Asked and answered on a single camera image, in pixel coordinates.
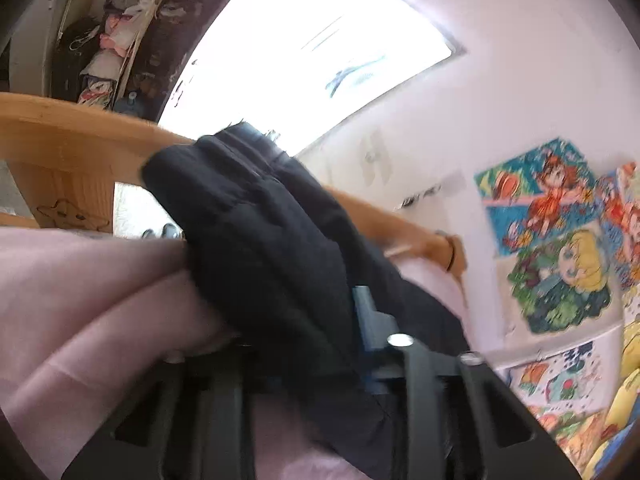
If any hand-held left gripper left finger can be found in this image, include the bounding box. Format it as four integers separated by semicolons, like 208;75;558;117
62;344;257;480

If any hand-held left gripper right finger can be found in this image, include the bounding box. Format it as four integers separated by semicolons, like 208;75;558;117
351;285;583;480

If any black padded jacket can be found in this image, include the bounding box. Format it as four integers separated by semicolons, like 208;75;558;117
141;122;471;480

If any open wardrobe with clothes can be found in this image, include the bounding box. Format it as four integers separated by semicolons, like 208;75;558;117
50;0;186;111

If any pink duvet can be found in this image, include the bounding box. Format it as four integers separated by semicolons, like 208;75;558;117
0;225;471;480

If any bright window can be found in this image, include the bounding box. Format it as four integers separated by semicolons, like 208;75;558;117
157;0;467;157

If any group of colourful wall drawings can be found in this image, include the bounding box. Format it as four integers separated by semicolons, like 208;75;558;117
474;137;640;480

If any wooden bed frame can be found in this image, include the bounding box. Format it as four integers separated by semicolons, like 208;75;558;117
0;92;468;306

